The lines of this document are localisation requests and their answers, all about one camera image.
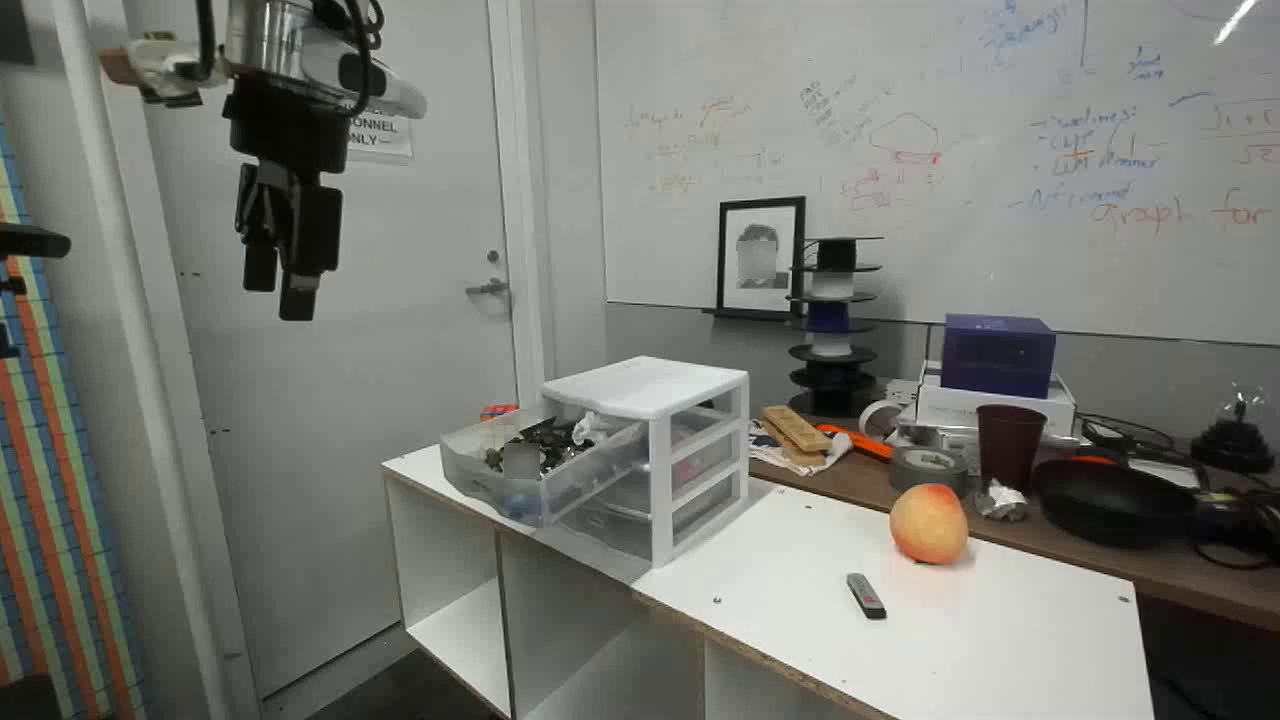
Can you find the dark red cup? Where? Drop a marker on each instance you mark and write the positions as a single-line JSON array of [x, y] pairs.
[[1009, 447]]

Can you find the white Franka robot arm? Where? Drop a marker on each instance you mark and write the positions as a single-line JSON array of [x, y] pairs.
[[286, 34]]

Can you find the orange pink peach fruit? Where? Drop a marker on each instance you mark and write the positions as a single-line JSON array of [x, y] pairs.
[[928, 526]]

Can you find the white mug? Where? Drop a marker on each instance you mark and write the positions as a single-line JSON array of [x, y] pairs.
[[884, 417]]

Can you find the clear plastic bottom drawer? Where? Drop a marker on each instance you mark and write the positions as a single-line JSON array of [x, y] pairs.
[[707, 510]]

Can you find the black frying pan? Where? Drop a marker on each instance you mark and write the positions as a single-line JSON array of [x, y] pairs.
[[1110, 505]]

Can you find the black framed portrait picture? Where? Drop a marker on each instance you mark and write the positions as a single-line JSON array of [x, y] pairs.
[[763, 255]]

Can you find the blue white notice sign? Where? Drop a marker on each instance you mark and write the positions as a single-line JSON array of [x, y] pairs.
[[386, 138]]

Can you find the brown wooden desk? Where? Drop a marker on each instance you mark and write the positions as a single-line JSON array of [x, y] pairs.
[[1200, 580]]

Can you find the grey tape roll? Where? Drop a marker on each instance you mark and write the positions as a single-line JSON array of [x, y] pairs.
[[928, 464]]

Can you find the white door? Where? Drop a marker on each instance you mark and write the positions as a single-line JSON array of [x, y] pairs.
[[375, 427]]

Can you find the black dome shaped device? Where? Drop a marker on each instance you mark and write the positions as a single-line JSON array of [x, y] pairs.
[[1234, 442]]

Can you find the dark tangled items pile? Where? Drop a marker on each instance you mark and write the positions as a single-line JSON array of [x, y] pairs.
[[534, 450]]

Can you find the clear plastic pulled-out drawer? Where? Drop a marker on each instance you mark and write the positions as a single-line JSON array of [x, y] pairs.
[[534, 499]]

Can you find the clear plastic middle drawer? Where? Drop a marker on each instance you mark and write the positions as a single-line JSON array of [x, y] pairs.
[[707, 463]]

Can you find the colourful striped panel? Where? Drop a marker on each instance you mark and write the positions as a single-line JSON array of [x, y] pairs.
[[52, 533]]

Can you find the white cube shelf cabinet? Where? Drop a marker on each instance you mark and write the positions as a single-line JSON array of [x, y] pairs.
[[935, 624]]

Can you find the crumpled silver foil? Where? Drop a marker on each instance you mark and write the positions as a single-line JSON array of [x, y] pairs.
[[1006, 503]]

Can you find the white plastic drawer unit frame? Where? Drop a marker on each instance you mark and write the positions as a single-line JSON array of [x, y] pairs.
[[646, 386]]

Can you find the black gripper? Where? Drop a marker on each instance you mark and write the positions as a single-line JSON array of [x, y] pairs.
[[286, 124]]

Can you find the small red object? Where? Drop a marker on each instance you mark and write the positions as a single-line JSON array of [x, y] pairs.
[[498, 408]]

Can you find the wooden brush block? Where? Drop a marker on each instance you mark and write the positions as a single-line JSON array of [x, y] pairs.
[[796, 431]]

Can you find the white slanted pole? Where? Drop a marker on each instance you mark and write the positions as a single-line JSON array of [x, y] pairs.
[[146, 401]]

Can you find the white flat box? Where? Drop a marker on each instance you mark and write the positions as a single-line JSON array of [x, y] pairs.
[[948, 406]]

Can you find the purple box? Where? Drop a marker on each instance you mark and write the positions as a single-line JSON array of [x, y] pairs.
[[997, 352]]

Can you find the black spool stack tower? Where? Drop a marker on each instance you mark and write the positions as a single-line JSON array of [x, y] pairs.
[[834, 352]]

